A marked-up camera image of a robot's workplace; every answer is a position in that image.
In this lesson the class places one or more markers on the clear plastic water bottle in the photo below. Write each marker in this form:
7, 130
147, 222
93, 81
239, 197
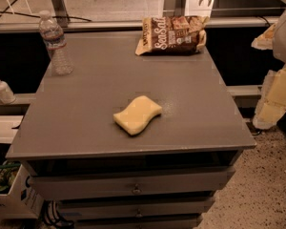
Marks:
56, 43

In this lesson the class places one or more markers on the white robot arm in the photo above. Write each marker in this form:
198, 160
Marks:
279, 40

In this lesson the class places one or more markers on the yellow sponge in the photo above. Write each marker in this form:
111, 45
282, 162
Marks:
137, 115

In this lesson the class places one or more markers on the white pump dispenser bottle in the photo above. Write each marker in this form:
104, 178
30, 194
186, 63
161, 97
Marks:
6, 94

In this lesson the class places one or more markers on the grey drawer cabinet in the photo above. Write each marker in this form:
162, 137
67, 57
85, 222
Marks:
128, 141

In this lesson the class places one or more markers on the white cardboard box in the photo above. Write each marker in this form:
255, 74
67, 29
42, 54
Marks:
18, 200

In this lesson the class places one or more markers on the metal drawer knob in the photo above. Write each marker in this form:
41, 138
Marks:
136, 190

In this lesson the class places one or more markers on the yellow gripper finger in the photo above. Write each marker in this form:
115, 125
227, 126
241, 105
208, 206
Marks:
265, 40
271, 107

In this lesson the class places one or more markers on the brown sea salt chip bag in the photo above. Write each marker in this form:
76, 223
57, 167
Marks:
172, 34

